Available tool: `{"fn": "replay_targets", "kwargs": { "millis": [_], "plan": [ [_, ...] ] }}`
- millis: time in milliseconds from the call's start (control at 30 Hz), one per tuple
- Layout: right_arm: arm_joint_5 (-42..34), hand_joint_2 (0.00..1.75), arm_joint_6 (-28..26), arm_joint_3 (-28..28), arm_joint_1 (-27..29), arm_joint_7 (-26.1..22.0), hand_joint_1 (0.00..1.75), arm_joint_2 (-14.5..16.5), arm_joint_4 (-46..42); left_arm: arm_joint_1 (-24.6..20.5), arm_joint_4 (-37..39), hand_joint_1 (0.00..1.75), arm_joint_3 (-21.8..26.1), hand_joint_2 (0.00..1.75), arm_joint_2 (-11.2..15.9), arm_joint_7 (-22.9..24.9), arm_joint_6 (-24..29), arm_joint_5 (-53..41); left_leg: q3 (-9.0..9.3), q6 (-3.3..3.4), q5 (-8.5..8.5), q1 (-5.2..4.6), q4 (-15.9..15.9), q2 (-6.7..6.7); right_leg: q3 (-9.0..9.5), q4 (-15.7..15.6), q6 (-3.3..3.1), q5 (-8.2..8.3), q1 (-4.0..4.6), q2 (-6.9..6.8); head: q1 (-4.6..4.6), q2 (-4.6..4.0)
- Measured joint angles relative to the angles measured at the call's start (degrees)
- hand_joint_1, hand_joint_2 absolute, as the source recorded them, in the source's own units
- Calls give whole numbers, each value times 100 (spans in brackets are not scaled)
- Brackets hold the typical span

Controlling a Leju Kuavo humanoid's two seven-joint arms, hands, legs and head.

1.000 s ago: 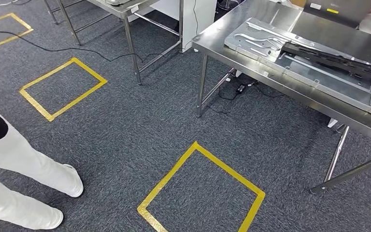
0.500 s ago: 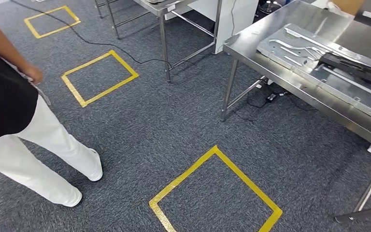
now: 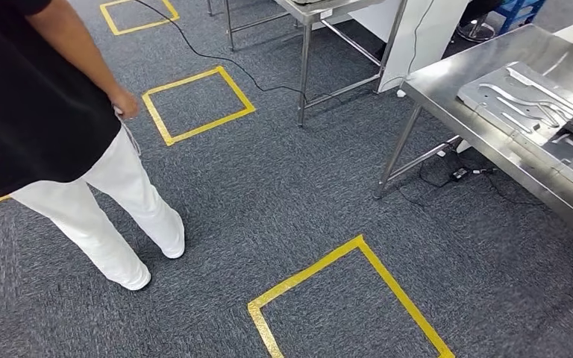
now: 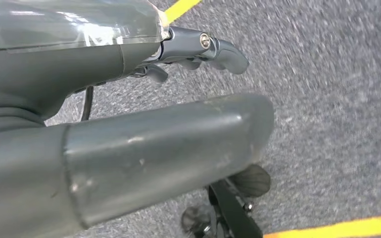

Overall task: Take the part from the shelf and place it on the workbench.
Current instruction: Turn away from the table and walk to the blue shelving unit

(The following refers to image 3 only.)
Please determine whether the stainless steel table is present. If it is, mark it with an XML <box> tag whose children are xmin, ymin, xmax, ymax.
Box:
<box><xmin>206</xmin><ymin>0</ymin><xmax>411</xmax><ymax>128</ymax></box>

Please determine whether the stainless steel workbench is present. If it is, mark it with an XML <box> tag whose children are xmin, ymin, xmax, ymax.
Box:
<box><xmin>372</xmin><ymin>23</ymin><xmax>573</xmax><ymax>248</ymax></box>

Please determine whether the chrome stool base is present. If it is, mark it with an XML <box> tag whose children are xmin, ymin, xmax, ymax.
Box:
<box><xmin>457</xmin><ymin>14</ymin><xmax>496</xmax><ymax>43</ymax></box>

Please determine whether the person's hand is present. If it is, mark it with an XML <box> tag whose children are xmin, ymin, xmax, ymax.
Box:
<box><xmin>110</xmin><ymin>87</ymin><xmax>141</xmax><ymax>121</ymax></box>

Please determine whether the person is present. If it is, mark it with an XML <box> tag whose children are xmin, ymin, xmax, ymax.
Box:
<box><xmin>0</xmin><ymin>0</ymin><xmax>186</xmax><ymax>292</ymax></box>

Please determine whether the black floor cable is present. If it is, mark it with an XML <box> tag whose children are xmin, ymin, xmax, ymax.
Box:
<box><xmin>133</xmin><ymin>0</ymin><xmax>319</xmax><ymax>98</ymax></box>

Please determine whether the stamped metal plate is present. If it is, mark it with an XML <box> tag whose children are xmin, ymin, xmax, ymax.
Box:
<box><xmin>457</xmin><ymin>60</ymin><xmax>573</xmax><ymax>194</ymax></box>

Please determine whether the white desk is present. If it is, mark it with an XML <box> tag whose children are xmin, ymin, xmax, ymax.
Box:
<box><xmin>348</xmin><ymin>0</ymin><xmax>472</xmax><ymax>95</ymax></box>

